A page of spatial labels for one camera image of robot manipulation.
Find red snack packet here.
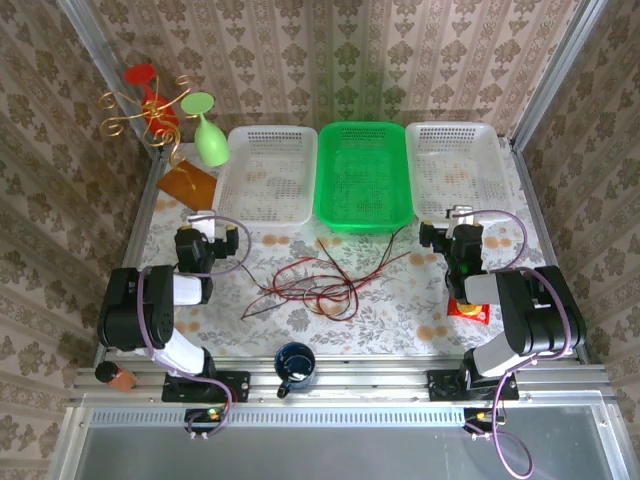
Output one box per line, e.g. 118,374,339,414
445,294,490,326

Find grey metal panel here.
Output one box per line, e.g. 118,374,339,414
47,424,626,480

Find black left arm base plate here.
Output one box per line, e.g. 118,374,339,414
161,370,251,404

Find red cable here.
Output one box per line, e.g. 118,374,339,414
272,249,412,321
239,249,361,322

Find red wine glass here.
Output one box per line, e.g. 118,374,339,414
123,63,180,129

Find dark blue mug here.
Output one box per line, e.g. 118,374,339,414
274,341,318,400

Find green plastic basket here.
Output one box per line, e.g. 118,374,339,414
313,121,415,235

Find black cable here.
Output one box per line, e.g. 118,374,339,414
244,237,362,321
304,227,407,307

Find gold wire glass holder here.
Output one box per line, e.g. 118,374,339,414
98,74,221,219

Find grey slotted cable duct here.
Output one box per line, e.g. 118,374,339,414
87,407,466,427

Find white plastic basket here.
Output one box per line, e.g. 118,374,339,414
212,124,321,232
404,121,516,226

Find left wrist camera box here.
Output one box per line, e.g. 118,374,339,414
187,210,218,245

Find aluminium frame post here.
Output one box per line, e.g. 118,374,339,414
54,0,169,159
509,0,611,151

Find aluminium side rail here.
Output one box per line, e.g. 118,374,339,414
509,142,591,364
93,149,170,364

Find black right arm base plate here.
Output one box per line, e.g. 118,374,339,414
427,368,520,403

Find green wine glass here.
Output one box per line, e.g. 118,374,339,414
179,92,231,168

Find brown bottle black cap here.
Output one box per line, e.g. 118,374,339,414
94,360,138,392

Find aluminium frame rail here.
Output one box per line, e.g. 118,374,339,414
69,357,614,406

